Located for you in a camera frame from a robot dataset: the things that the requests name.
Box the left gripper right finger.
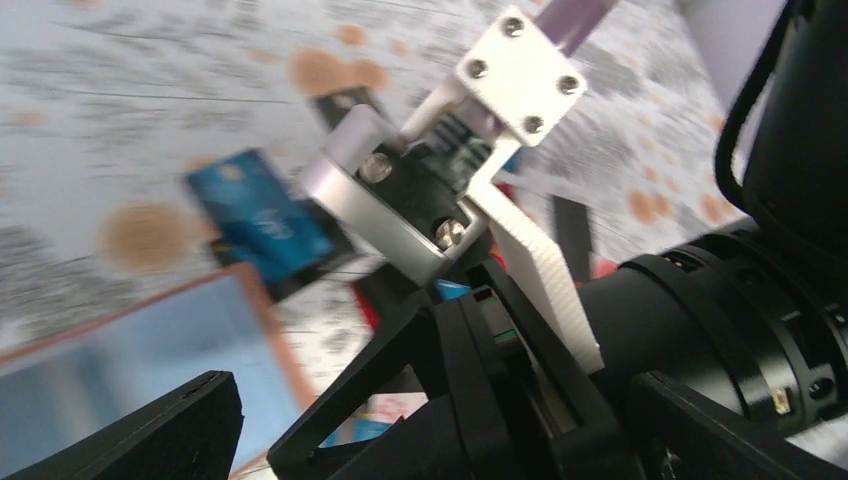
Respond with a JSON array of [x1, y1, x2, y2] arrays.
[[629, 372, 847, 479]]

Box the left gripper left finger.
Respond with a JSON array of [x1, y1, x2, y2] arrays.
[[8, 371, 244, 479]]

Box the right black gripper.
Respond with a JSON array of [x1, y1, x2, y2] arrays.
[[266, 263, 636, 479]]

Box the tan leather card holder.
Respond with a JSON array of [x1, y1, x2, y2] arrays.
[[1, 264, 313, 475]]

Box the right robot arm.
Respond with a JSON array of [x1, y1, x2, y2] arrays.
[[267, 1, 847, 479]]

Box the blue card far left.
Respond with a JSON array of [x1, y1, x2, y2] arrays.
[[184, 149, 355, 302]]

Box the floral patterned table mat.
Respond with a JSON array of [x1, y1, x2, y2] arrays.
[[0, 0, 750, 480]]

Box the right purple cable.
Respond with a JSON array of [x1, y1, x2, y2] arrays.
[[533, 0, 621, 58]]

